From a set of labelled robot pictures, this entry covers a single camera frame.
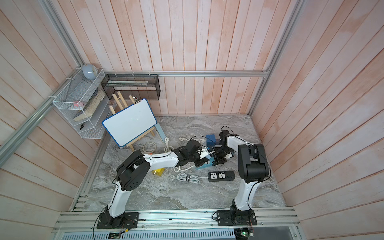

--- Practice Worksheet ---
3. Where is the blue cube socket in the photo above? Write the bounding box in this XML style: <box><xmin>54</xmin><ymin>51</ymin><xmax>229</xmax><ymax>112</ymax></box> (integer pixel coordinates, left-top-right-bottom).
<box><xmin>206</xmin><ymin>134</ymin><xmax>216</xmax><ymax>147</ymax></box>

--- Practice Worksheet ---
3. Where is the black power strip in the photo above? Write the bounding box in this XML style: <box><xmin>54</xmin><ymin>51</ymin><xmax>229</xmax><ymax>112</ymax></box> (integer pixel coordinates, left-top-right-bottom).
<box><xmin>208</xmin><ymin>171</ymin><xmax>236</xmax><ymax>182</ymax></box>

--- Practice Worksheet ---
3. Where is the yellow cube socket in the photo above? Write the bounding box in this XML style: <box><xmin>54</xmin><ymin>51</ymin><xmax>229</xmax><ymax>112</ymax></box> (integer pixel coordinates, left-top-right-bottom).
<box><xmin>152</xmin><ymin>168</ymin><xmax>165</xmax><ymax>177</ymax></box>

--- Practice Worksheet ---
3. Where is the teal power strip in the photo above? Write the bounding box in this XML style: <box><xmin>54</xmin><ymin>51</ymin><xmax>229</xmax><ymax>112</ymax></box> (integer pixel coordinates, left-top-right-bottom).
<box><xmin>196</xmin><ymin>157</ymin><xmax>215</xmax><ymax>170</ymax></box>

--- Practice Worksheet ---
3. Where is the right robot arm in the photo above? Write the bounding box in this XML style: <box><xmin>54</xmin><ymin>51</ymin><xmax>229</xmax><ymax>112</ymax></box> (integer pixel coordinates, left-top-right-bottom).
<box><xmin>213</xmin><ymin>131</ymin><xmax>271</xmax><ymax>211</ymax></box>

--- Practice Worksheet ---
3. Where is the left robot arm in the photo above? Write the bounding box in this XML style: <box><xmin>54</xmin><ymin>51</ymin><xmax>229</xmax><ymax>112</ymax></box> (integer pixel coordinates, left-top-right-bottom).
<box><xmin>108</xmin><ymin>140</ymin><xmax>214</xmax><ymax>219</ymax></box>

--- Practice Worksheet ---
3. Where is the black mesh basket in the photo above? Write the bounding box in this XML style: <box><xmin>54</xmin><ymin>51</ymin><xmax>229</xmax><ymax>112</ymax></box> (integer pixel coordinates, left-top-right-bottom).
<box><xmin>101</xmin><ymin>73</ymin><xmax>161</xmax><ymax>101</ymax></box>

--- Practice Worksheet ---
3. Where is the wooden easel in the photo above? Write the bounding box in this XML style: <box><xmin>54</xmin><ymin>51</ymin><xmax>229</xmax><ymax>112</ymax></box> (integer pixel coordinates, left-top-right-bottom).
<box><xmin>103</xmin><ymin>92</ymin><xmax>157</xmax><ymax>151</ymax></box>

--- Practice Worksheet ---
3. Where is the wooden block on shelf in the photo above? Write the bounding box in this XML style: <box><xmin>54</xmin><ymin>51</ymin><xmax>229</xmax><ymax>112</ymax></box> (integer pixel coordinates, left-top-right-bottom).
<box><xmin>73</xmin><ymin>89</ymin><xmax>106</xmax><ymax>122</ymax></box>

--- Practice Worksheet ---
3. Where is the grey round speaker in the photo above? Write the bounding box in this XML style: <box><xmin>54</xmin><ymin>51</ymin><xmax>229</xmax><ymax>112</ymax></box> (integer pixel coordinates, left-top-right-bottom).
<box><xmin>82</xmin><ymin>64</ymin><xmax>99</xmax><ymax>81</ymax></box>

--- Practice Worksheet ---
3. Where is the white plug cable of strip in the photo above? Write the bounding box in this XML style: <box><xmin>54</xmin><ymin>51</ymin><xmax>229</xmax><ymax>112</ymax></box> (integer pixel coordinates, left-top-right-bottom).
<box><xmin>178</xmin><ymin>134</ymin><xmax>208</xmax><ymax>149</ymax></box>

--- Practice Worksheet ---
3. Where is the white bundled cable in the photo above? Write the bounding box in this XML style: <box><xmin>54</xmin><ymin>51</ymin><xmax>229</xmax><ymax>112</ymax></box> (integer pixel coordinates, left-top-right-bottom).
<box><xmin>173</xmin><ymin>172</ymin><xmax>209</xmax><ymax>184</ymax></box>

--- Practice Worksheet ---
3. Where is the whiteboard with blue frame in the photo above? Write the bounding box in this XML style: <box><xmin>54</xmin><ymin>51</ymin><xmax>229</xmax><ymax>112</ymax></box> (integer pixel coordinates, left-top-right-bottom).
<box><xmin>103</xmin><ymin>99</ymin><xmax>157</xmax><ymax>147</ymax></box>

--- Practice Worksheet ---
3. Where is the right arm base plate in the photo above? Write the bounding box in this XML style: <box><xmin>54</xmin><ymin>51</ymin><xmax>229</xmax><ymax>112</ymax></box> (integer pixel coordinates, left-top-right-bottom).
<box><xmin>216</xmin><ymin>209</ymin><xmax>258</xmax><ymax>226</ymax></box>

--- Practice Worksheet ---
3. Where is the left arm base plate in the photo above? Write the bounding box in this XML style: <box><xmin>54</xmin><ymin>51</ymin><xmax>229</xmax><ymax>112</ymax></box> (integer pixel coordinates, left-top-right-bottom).
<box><xmin>96</xmin><ymin>211</ymin><xmax>139</xmax><ymax>230</ymax></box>

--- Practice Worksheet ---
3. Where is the white wire shelf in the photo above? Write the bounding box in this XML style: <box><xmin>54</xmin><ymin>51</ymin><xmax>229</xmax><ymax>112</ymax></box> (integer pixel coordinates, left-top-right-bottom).
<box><xmin>53</xmin><ymin>68</ymin><xmax>111</xmax><ymax>140</ymax></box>

